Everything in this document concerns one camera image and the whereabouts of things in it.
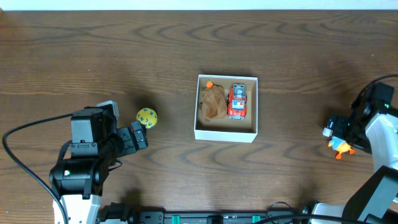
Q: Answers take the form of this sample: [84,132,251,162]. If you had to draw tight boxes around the orange duck toy blue hat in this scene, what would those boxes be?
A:
[328,136,355,160]

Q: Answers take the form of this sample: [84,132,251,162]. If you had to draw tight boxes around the brown plush toy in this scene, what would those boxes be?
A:
[198,80,228,122]

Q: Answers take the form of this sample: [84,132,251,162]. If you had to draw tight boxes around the red toy truck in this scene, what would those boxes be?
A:
[227,84,247,119]

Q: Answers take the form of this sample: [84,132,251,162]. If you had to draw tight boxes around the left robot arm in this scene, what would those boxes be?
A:
[49,105,148,223]

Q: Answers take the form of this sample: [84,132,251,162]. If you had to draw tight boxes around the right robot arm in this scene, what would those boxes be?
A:
[309,82,397,223]

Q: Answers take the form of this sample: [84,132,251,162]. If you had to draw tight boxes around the yellow letter ball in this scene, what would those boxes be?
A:
[136,108,158,129]

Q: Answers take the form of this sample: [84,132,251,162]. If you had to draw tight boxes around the white cardboard box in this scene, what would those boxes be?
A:
[194,75,258,143]

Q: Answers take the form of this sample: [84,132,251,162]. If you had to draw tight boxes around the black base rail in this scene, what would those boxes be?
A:
[99,201,373,224]

